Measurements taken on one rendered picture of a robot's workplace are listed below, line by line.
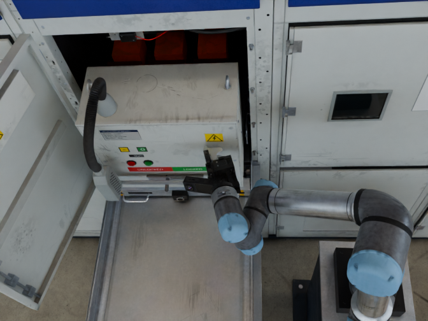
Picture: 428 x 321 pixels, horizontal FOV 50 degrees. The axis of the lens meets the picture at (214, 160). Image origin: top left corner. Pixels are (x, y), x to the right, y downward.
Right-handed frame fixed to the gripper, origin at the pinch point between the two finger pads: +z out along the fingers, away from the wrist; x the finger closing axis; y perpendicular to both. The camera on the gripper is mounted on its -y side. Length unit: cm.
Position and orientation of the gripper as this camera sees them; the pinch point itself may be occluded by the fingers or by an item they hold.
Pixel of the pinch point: (204, 149)
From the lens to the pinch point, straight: 147.8
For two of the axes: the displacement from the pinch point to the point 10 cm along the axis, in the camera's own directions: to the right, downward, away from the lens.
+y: 9.7, -2.4, 0.4
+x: -1.5, -7.0, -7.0
